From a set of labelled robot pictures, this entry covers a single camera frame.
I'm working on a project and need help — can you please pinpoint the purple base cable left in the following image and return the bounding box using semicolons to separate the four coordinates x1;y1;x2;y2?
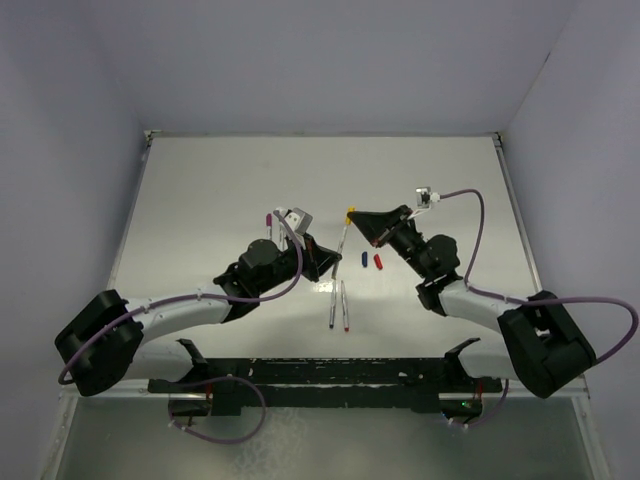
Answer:
167;375;268;444

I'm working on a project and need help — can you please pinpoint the silver pen blue tip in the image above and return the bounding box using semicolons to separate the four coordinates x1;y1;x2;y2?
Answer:
329;279;337;330

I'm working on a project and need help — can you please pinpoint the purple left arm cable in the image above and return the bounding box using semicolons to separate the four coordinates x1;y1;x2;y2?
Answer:
59;209;305;385

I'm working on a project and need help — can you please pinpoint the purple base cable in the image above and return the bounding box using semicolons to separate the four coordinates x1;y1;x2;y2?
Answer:
446;377;510;432
167;375;268;444

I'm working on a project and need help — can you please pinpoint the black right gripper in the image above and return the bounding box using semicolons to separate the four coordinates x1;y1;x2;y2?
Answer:
348;205;431;279

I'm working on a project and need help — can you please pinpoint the yellow pen cap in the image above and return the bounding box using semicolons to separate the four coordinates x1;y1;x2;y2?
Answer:
345;206;356;225

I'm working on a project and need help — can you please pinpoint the silver pen purple tip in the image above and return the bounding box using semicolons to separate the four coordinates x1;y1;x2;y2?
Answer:
265;213;273;240

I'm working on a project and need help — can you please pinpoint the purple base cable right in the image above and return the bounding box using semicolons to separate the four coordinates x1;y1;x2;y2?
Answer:
446;377;510;432

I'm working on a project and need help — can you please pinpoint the aluminium table edge rail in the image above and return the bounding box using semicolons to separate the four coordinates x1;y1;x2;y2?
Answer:
491;132;541;289

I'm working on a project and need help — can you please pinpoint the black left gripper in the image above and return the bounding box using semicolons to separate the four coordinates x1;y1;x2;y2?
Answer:
255;232;339;295

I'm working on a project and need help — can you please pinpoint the silver pen yellow tip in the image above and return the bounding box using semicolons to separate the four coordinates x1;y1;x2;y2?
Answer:
331;219;350;280

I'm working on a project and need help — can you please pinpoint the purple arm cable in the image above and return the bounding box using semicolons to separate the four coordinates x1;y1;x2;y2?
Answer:
437;188;640;364
59;209;305;385

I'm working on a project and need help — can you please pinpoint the red pen cap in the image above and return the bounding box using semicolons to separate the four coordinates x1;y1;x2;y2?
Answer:
373;254;384;270

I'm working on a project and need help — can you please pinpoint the silver pen red tip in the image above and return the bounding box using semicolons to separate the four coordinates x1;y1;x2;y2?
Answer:
340;280;350;333

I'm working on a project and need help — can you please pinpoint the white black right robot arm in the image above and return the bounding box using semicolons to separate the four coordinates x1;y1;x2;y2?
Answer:
347;205;596;398

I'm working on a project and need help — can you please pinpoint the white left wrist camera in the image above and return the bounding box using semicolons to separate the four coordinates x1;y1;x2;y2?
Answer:
275;207;313;235

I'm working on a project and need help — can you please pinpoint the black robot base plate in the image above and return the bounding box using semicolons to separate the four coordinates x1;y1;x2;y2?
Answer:
148;358;502;416

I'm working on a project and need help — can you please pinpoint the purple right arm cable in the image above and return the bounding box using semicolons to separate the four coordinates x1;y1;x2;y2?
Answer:
437;188;640;364

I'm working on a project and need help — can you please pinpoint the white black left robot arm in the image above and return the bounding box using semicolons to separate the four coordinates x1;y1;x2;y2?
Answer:
54;234;342;396

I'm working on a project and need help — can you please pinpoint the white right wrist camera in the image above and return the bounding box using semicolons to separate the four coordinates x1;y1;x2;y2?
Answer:
409;187;441;219

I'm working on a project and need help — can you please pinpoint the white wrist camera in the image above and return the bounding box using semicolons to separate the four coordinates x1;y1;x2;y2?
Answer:
275;207;313;235
409;187;441;219

